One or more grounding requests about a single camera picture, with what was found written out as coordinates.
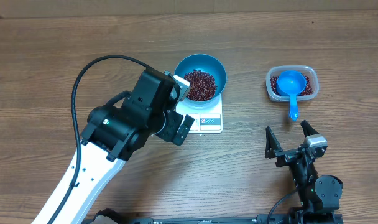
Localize white digital kitchen scale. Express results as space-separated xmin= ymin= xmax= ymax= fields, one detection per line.
xmin=175 ymin=95 xmax=223 ymax=134

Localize blue metal bowl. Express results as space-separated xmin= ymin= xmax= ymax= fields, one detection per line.
xmin=174 ymin=54 xmax=227 ymax=99

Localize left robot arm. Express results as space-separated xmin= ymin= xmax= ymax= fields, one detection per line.
xmin=34 ymin=68 xmax=194 ymax=223

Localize clear plastic container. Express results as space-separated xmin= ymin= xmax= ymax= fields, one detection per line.
xmin=265 ymin=65 xmax=320 ymax=102

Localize blue plastic measuring scoop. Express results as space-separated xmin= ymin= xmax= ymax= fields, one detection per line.
xmin=276 ymin=70 xmax=307 ymax=121

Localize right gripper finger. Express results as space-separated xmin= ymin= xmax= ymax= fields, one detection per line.
xmin=300 ymin=120 xmax=319 ymax=137
xmin=265 ymin=126 xmax=283 ymax=158

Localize red beans in bowl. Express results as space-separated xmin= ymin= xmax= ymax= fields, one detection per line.
xmin=184 ymin=70 xmax=218 ymax=101

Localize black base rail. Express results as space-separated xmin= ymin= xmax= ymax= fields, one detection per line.
xmin=81 ymin=208 xmax=344 ymax=224

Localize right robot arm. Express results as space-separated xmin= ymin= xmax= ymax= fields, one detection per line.
xmin=265 ymin=120 xmax=344 ymax=224

